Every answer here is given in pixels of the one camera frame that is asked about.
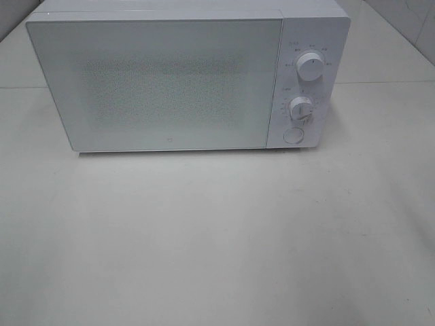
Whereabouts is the round white door button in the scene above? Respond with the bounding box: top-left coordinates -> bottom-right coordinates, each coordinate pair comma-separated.
283,128 -> 305,145

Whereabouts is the white microwave knob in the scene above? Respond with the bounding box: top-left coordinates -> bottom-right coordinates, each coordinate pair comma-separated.
289,96 -> 314,121
296,50 -> 326,82

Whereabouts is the white microwave door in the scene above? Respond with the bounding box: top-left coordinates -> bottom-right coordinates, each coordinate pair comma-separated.
27,19 -> 282,152

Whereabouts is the white microwave oven body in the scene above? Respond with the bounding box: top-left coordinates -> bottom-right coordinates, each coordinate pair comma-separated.
26,1 -> 351,149

